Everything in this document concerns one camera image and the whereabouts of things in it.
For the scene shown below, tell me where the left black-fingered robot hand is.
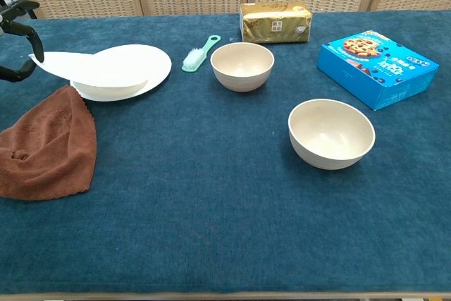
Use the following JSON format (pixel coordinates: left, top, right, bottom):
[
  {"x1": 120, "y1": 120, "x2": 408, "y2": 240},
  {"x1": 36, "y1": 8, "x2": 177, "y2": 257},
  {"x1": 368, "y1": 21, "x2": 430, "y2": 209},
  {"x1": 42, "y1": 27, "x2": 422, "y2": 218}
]
[{"x1": 0, "y1": 0, "x2": 45, "y2": 83}]

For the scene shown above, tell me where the blue cookie box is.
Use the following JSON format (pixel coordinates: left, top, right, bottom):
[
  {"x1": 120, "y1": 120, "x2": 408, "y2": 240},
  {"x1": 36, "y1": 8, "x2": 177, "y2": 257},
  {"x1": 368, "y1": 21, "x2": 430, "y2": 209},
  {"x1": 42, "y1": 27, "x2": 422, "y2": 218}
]
[{"x1": 316, "y1": 30, "x2": 440, "y2": 111}]

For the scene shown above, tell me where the off-white round bowl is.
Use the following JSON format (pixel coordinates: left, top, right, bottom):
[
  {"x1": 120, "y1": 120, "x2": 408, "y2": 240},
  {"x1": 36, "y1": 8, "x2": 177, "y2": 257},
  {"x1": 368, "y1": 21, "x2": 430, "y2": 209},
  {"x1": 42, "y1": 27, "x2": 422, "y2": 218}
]
[
  {"x1": 210, "y1": 42, "x2": 276, "y2": 93},
  {"x1": 288, "y1": 99, "x2": 376, "y2": 171}
]

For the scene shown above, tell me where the mint green scrub brush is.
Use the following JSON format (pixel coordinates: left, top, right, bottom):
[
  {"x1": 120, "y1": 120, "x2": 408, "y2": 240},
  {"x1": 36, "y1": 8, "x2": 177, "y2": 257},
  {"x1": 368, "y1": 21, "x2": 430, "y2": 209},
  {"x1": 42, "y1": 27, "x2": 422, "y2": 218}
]
[{"x1": 181, "y1": 35, "x2": 222, "y2": 73}]

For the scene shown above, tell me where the brown terry cloth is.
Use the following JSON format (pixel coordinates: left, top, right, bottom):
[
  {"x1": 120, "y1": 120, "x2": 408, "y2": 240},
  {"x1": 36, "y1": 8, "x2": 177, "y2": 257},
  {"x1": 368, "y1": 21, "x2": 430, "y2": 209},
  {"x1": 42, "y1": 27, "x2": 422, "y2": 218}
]
[{"x1": 0, "y1": 85, "x2": 98, "y2": 202}]

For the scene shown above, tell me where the white round plate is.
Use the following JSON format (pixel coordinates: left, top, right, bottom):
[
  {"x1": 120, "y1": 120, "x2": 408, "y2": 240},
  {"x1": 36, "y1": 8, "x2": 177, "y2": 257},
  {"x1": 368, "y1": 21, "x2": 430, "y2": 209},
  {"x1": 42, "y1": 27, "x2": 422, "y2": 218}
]
[
  {"x1": 69, "y1": 44, "x2": 173, "y2": 102},
  {"x1": 27, "y1": 50, "x2": 149, "y2": 89}
]

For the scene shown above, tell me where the gold tissue pack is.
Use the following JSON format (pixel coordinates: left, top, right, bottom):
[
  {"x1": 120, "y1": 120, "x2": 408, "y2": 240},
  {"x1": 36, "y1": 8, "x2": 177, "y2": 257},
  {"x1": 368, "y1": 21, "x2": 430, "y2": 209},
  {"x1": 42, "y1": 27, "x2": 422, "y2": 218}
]
[{"x1": 239, "y1": 1, "x2": 314, "y2": 44}]

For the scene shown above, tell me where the dark teal table cover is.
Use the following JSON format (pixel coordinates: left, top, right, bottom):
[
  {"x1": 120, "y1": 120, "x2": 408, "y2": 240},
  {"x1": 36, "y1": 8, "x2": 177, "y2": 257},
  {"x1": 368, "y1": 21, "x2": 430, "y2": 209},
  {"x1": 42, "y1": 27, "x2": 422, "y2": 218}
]
[{"x1": 0, "y1": 10, "x2": 451, "y2": 295}]

